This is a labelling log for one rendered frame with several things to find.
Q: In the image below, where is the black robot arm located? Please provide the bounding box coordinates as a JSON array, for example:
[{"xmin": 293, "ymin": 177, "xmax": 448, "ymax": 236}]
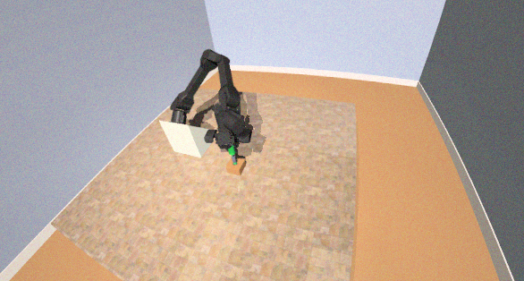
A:
[{"xmin": 169, "ymin": 49, "xmax": 245, "ymax": 149}]

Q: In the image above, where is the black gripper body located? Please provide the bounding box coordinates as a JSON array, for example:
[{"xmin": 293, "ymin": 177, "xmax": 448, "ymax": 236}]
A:
[{"xmin": 204, "ymin": 125, "xmax": 251, "ymax": 143}]

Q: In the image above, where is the orange square block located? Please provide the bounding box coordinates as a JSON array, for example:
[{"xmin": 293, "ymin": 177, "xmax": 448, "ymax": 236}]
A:
[{"xmin": 226, "ymin": 158, "xmax": 246, "ymax": 175}]

